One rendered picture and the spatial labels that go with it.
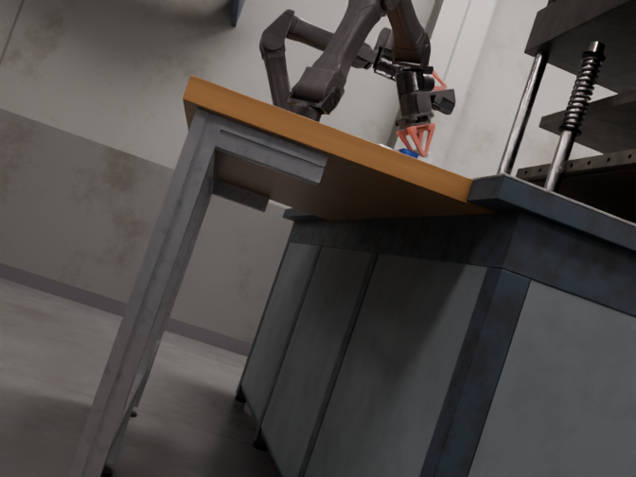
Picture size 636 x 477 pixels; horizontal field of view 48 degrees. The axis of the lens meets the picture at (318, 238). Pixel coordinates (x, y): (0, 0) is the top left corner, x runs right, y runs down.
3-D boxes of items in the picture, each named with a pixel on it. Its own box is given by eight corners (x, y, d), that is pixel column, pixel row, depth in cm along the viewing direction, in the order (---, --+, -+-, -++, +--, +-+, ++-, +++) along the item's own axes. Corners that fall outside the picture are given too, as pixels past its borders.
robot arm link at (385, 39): (400, 42, 209) (362, 26, 208) (409, 33, 201) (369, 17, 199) (387, 79, 209) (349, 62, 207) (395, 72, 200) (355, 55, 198)
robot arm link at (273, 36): (369, 53, 208) (271, 12, 203) (377, 44, 199) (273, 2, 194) (355, 93, 207) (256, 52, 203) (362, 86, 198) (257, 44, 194)
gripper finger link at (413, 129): (430, 155, 177) (423, 117, 177) (441, 152, 170) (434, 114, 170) (404, 160, 176) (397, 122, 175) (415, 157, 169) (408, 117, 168)
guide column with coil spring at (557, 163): (488, 371, 263) (595, 40, 270) (482, 368, 269) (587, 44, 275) (502, 375, 264) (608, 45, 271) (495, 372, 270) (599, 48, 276)
